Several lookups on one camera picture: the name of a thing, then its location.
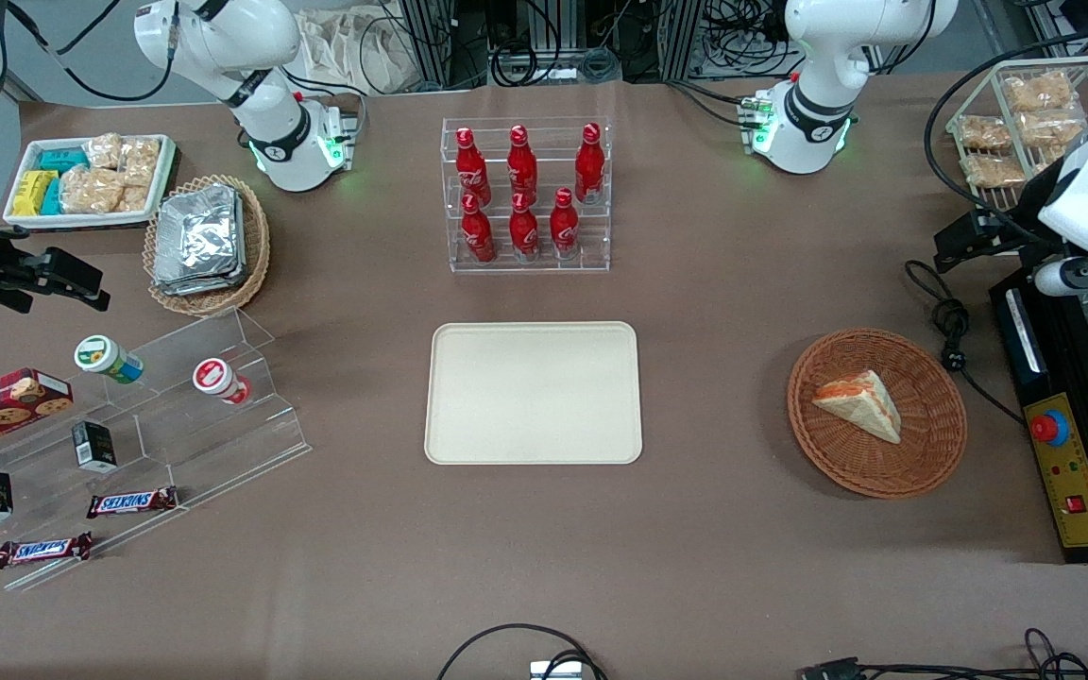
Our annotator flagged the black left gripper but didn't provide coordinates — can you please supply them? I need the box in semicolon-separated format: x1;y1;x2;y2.
931;156;1088;276

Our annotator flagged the triangle sandwich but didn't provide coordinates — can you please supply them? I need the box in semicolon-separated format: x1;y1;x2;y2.
810;369;903;446

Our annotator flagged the white rectangular snack tray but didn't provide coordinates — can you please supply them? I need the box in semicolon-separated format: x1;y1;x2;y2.
3;133;178;230

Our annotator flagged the light oval wicker basket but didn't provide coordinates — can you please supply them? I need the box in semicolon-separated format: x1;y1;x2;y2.
143;174;272;318

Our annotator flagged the brown round wicker basket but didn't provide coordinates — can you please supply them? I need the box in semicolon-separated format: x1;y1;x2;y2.
786;327;969;500

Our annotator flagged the beige plastic serving tray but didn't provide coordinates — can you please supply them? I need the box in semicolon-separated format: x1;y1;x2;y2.
423;321;645;467

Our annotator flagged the clear fried snack bag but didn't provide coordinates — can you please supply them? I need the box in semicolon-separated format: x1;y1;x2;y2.
957;114;1013;151
1004;73;1075;113
1018;110;1086;148
963;153;1028;189

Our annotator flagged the green lid cup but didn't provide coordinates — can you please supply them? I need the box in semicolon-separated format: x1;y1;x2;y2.
73;334;145;385

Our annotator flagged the yellow snack packet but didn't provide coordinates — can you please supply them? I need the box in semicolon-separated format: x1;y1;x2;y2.
12;169;60;217

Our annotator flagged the red cookie box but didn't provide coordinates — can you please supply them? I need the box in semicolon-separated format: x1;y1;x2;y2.
0;367;75;463

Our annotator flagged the silver foil pack stack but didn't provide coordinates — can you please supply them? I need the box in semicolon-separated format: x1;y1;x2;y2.
152;184;247;297

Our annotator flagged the red lid cup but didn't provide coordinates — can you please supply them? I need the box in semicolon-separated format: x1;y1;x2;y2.
192;357;253;406

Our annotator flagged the clear acrylic step shelf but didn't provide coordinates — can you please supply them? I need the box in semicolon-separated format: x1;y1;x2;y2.
0;306;313;593

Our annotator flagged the brown snickers bar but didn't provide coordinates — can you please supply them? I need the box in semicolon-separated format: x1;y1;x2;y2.
86;485;180;520
0;532;94;570

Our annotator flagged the black appliance yellow panel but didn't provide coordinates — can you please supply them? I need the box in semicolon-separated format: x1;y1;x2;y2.
989;272;1088;565

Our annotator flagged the white cloth bag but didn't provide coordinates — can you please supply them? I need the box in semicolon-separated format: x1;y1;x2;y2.
297;8;424;96

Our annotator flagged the red cola bottle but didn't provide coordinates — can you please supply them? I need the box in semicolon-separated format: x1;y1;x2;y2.
574;122;606;205
506;124;539;201
454;127;492;207
549;187;581;260
508;192;540;262
460;194;497;264

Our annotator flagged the clear acrylic bottle rack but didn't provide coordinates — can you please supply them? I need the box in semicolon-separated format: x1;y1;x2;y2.
440;117;613;276

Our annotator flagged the black power cable with plug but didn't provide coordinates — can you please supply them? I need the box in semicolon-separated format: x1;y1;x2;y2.
904;259;1027;426

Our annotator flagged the black arm hose cable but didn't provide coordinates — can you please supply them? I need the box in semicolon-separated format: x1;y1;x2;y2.
4;0;179;103
923;26;1088;248

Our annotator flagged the white wire rack basket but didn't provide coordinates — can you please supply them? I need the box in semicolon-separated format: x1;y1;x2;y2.
944;56;1088;211

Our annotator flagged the black cable bundle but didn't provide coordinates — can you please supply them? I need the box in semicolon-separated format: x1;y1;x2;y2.
797;627;1088;680

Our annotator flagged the black coiled cable pile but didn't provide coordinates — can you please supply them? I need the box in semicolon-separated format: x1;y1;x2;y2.
490;36;622;84

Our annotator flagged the black looped cable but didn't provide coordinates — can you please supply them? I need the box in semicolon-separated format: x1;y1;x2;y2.
436;622;609;680

